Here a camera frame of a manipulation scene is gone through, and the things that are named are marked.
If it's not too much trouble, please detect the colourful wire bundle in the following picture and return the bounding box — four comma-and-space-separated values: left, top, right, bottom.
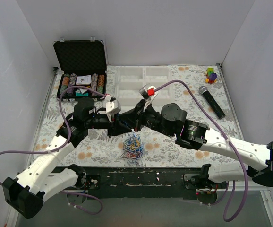
120, 132, 147, 166

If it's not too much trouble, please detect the white compartment tray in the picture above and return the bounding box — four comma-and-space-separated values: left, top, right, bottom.
114, 66, 173, 112

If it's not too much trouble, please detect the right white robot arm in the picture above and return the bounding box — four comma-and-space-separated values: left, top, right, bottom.
119, 100, 273, 188

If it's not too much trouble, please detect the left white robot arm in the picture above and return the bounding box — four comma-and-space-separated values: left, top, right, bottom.
2, 98, 131, 219

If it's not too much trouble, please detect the green poker chip stack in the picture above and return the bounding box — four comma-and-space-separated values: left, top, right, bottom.
97, 86, 104, 94

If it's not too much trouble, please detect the teal card box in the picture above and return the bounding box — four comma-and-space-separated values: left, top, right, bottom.
76, 90, 89, 97

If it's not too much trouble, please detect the white playing card deck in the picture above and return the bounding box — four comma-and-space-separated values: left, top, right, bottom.
76, 75, 92, 86

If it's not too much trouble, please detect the purple poker chip stack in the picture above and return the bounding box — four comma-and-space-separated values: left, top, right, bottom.
68, 73, 77, 87

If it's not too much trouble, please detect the orange poker chip stack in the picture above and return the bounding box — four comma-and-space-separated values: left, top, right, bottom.
60, 73, 70, 93

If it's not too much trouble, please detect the black handheld microphone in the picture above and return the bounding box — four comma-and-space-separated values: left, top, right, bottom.
199, 86, 226, 119

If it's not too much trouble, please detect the black poker chip case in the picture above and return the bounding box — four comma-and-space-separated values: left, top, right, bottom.
53, 40, 107, 94

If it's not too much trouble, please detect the colourful toy block stack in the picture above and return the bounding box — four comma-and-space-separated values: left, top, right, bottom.
205, 68, 217, 84

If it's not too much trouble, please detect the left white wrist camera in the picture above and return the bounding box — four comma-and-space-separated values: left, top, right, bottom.
105, 94, 121, 119

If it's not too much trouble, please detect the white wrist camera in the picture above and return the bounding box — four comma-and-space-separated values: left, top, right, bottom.
105, 94, 121, 119
139, 84, 159, 111

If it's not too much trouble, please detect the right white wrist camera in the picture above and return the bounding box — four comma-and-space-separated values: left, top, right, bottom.
139, 84, 159, 111

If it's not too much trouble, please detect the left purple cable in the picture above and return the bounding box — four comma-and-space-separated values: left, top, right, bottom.
0, 85, 113, 215

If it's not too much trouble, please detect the purple cable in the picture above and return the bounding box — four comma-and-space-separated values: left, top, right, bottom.
154, 79, 248, 222
0, 85, 113, 215

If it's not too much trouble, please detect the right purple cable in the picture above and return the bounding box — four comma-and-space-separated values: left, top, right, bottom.
154, 79, 248, 222

